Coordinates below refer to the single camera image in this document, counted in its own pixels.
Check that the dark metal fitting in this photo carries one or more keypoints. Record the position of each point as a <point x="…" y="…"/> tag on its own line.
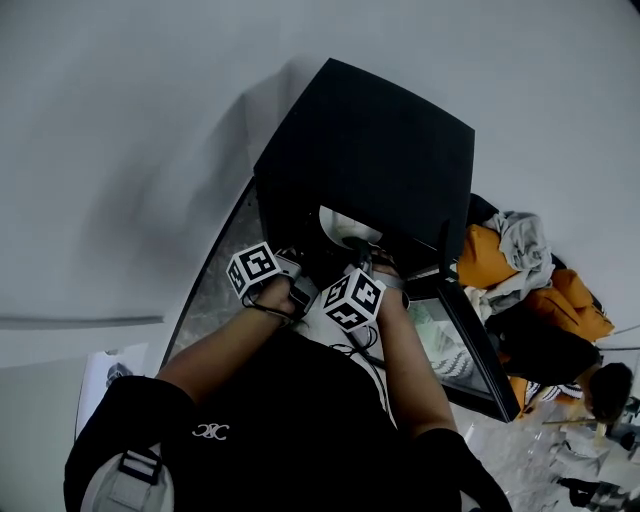
<point x="119" y="374"/>

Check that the green knitted cloth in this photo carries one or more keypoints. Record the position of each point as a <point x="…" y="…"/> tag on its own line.
<point x="440" y="332"/>

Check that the striped black white pillow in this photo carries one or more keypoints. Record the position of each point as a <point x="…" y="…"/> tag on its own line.
<point x="452" y="367"/>

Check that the person's left forearm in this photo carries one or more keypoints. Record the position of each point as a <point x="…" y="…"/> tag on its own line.
<point x="225" y="350"/>

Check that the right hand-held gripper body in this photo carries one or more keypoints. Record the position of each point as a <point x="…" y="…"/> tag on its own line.
<point x="352" y="300"/>

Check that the curved partition rail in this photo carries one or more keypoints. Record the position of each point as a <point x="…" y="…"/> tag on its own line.
<point x="75" y="322"/>

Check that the person's left hand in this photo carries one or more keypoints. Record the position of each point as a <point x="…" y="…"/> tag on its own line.
<point x="277" y="295"/>

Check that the person's black shirt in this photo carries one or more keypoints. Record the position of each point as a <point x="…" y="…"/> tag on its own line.
<point x="300" y="425"/>

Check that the white cloth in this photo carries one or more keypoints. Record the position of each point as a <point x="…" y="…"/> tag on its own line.
<point x="477" y="302"/>

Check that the orange beanbag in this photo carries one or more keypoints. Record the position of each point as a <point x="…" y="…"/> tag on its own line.
<point x="565" y="300"/>

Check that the person's right forearm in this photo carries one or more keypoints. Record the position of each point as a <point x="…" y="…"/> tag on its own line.
<point x="415" y="360"/>

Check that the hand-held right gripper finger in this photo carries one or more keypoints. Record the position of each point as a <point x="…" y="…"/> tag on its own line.
<point x="357" y="247"/>

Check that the person's right hand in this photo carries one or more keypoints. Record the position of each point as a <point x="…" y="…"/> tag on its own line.
<point x="386" y="259"/>

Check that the white round plate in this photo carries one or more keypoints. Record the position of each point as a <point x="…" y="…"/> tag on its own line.
<point x="335" y="225"/>

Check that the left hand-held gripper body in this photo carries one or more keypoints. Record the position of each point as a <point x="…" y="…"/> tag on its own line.
<point x="252" y="265"/>

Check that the white side table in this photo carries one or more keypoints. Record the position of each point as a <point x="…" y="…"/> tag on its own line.
<point x="100" y="385"/>

